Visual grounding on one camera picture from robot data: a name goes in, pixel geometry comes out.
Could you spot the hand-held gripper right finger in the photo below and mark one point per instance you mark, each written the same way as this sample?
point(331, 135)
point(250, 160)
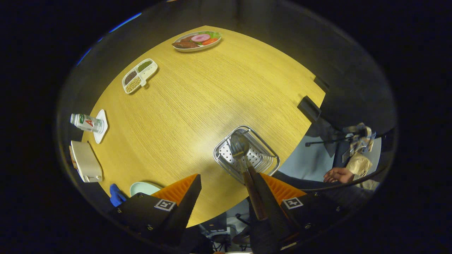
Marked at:
point(277, 215)

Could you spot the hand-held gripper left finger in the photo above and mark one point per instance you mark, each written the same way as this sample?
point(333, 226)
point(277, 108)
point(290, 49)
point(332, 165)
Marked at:
point(183, 208)

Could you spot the pale green plate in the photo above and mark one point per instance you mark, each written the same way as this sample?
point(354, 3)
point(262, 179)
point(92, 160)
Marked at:
point(143, 187)

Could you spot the blue folded towel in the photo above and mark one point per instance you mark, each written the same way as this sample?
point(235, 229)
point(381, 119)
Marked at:
point(116, 195)

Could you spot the white toaster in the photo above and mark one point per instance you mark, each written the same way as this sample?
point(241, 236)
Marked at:
point(88, 162)

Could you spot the black table clamp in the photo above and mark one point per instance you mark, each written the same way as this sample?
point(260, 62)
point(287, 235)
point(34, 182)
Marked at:
point(310, 107)
point(321, 84)

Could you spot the toast slice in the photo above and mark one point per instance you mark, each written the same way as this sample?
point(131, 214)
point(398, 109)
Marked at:
point(72, 157)

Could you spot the white square coaster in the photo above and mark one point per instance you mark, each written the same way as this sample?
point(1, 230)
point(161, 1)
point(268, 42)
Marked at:
point(102, 116)

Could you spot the white drink bottle green cap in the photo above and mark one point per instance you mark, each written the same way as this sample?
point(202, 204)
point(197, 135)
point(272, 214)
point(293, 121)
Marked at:
point(88, 122)

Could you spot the white divided tray of beans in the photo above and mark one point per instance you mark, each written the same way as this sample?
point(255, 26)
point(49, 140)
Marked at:
point(139, 76)

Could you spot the oval plate of food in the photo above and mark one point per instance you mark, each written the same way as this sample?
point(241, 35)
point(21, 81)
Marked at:
point(196, 41)

